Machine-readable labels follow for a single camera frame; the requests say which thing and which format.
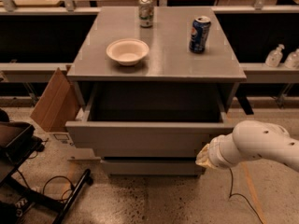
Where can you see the foam-covered gripper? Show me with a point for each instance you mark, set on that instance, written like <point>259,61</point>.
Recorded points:
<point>216,153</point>

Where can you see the grey top drawer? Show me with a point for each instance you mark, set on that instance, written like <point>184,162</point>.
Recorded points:
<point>149,119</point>

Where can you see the grey drawer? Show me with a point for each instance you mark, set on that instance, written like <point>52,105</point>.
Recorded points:
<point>149,119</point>
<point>151,167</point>

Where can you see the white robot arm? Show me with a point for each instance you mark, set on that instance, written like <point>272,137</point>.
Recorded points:
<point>250,140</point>

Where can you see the grey drawer cabinet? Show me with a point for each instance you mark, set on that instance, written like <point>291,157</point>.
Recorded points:
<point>169,58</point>

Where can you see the grey lower drawer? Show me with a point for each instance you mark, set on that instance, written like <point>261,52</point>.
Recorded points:
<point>151,167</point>

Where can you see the clear soap bottle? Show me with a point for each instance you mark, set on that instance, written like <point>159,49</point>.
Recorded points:
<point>274,57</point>

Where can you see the white paper bowl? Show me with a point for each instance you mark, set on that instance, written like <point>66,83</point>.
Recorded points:
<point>128,51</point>

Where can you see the blue pepsi can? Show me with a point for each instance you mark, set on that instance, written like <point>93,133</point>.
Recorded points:
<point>199,34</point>

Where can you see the brown cardboard box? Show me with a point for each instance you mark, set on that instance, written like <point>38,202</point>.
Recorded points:
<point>57,105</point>

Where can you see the green white soda can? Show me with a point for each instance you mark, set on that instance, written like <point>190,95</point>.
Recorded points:
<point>146,12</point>

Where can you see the black rolling stand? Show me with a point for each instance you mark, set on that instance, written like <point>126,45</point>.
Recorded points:
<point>17,143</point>

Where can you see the grey metal shelf rail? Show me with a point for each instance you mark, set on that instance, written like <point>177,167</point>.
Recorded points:
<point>31,72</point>

